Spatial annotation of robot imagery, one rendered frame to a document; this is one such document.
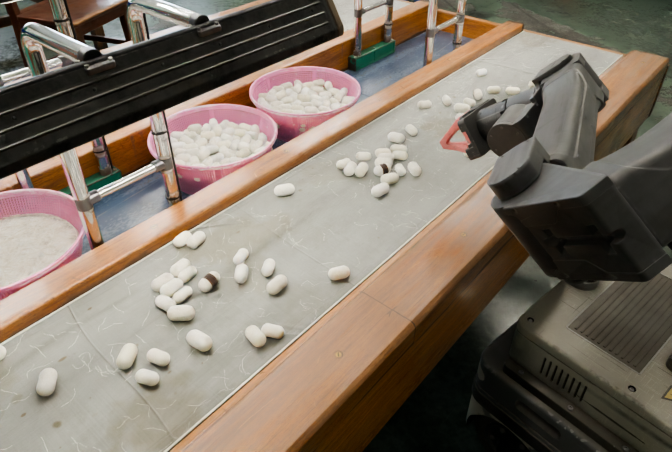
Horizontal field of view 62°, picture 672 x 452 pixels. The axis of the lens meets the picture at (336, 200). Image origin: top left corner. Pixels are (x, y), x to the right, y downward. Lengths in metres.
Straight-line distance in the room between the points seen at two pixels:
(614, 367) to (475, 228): 0.42
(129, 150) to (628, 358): 1.08
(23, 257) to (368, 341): 0.58
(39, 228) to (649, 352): 1.15
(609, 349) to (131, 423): 0.87
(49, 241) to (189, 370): 0.40
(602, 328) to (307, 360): 0.71
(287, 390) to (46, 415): 0.29
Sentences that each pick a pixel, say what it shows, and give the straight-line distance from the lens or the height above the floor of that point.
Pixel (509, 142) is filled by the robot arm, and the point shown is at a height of 0.96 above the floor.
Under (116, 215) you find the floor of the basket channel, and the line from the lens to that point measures 1.18.
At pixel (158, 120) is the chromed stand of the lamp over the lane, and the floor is 0.92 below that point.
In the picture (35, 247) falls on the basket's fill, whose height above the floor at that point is 0.73.
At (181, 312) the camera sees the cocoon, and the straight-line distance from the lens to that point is 0.82.
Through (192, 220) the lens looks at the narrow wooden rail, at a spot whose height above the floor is 0.76.
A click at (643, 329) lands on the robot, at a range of 1.31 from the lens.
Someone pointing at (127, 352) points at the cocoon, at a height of 0.76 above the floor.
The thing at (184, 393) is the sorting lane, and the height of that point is 0.74.
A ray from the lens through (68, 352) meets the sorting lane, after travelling 0.85.
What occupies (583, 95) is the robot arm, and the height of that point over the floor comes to 1.06.
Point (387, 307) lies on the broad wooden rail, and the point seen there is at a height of 0.76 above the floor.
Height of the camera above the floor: 1.35
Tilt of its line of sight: 36 degrees down
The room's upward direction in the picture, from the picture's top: straight up
